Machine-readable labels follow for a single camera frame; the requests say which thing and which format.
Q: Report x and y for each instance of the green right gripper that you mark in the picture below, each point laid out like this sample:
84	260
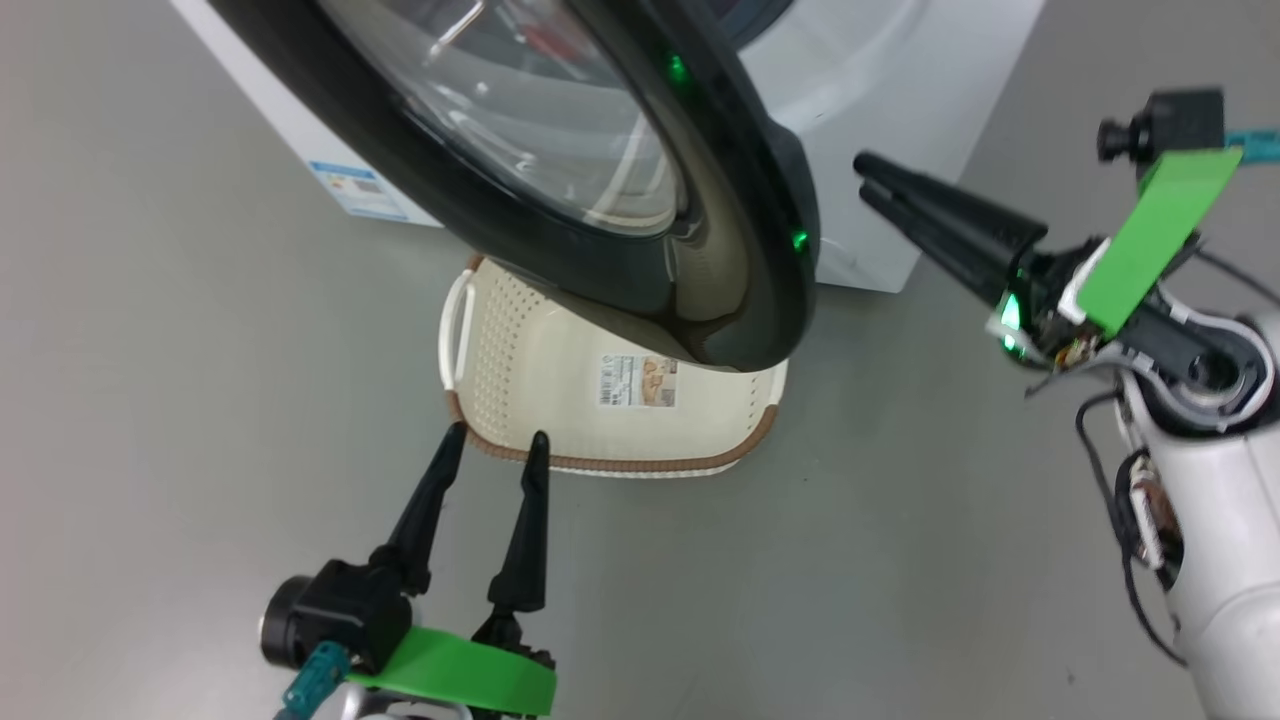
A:
1150	240

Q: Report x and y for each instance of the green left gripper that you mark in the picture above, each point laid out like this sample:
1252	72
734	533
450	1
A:
460	675

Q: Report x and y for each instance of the black glass washing machine door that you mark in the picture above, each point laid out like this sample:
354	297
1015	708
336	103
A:
740	250

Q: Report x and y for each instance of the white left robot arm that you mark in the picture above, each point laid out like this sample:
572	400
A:
400	710

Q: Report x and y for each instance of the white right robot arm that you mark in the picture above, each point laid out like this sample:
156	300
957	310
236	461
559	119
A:
1230	560

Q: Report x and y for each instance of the white washing machine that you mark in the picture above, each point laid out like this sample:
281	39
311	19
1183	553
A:
880	100

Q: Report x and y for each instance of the cream perforated laundry basket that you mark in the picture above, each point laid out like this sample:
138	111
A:
560	400

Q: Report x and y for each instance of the paper label inside basket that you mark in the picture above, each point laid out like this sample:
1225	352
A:
638	382

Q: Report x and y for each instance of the blue energy label sticker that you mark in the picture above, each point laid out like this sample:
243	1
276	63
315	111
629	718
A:
355	190

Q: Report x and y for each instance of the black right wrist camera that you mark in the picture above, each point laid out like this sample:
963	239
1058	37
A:
1180	120

